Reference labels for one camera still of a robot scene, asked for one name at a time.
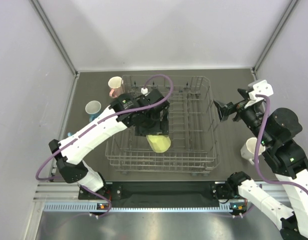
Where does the pink mug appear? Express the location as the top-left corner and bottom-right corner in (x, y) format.
(108, 76), (124, 99)

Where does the aluminium frame rail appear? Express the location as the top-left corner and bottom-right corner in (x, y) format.
(33, 180), (307, 213)

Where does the yellow mug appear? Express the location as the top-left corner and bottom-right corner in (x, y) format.
(146, 135), (171, 153)

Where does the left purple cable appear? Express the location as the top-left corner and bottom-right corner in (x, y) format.
(35, 73), (174, 217)

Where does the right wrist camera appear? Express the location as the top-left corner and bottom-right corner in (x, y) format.
(247, 79), (273, 101)

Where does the grey wire dish rack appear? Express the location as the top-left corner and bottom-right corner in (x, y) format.
(106, 76), (220, 176)

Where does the white mug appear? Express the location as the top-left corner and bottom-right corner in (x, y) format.
(240, 137), (257, 165)

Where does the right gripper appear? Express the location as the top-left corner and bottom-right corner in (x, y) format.
(214, 87), (271, 146)

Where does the purple cable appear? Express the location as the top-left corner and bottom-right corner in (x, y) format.
(35, 73), (174, 217)
(232, 94), (308, 218)

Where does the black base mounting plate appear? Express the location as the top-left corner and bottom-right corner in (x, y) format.
(80, 181), (241, 200)

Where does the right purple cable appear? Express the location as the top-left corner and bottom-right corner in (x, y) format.
(232, 94), (308, 218)

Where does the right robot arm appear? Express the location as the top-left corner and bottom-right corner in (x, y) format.
(214, 87), (308, 240)

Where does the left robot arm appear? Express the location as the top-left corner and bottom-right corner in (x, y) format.
(49, 89), (169, 199)

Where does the blue floral mug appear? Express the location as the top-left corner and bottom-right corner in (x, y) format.
(85, 100), (102, 122)

